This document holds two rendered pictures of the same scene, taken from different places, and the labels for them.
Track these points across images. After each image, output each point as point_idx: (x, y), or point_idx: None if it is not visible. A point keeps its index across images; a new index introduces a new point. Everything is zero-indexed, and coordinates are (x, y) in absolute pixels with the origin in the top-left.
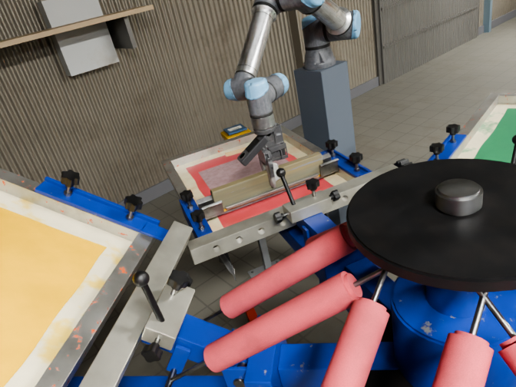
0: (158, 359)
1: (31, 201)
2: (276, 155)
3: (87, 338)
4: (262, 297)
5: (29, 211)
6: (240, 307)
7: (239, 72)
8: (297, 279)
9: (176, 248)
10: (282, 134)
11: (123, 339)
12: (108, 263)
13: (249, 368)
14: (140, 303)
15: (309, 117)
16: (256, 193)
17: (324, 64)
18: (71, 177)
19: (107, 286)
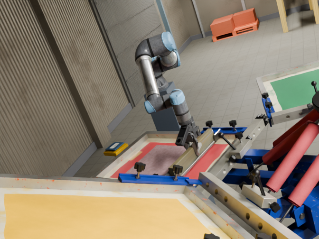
0: (280, 208)
1: (118, 190)
2: (195, 134)
3: (234, 222)
4: (290, 171)
5: (124, 195)
6: (281, 182)
7: (152, 95)
8: (303, 154)
9: (218, 180)
10: (194, 121)
11: (257, 209)
12: (188, 203)
13: (305, 203)
14: (241, 199)
15: (162, 122)
16: (191, 162)
17: (164, 86)
18: (143, 164)
19: (210, 205)
